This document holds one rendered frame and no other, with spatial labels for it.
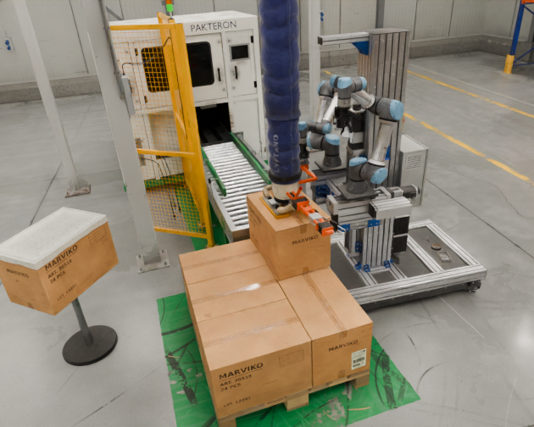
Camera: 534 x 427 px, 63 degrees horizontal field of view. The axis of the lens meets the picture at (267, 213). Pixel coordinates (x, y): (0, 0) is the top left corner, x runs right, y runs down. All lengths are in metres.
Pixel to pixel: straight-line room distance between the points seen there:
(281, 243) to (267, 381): 0.85
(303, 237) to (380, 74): 1.17
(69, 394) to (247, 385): 1.32
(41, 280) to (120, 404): 0.97
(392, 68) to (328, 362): 1.91
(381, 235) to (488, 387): 1.26
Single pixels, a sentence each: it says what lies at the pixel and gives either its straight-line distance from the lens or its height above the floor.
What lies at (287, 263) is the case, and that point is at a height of 0.67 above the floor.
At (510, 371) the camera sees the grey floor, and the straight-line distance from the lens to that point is 3.46.
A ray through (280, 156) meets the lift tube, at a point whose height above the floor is 1.36.
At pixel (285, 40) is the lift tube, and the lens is 2.67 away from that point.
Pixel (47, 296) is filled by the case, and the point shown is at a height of 0.77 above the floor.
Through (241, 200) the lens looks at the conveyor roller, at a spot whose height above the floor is 0.55.
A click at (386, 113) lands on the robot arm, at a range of 2.87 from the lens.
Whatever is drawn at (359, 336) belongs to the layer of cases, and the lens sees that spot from 2.78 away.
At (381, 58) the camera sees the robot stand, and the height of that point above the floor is 1.88.
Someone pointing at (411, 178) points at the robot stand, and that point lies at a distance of 3.39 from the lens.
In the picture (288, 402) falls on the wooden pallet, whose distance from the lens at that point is 2.93.
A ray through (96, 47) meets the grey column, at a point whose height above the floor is 1.99.
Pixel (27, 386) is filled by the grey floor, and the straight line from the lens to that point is 3.65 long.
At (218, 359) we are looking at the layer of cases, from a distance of 2.57.
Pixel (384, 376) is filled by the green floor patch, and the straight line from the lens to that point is 3.20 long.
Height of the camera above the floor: 2.41
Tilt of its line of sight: 29 degrees down
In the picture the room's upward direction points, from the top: 4 degrees counter-clockwise
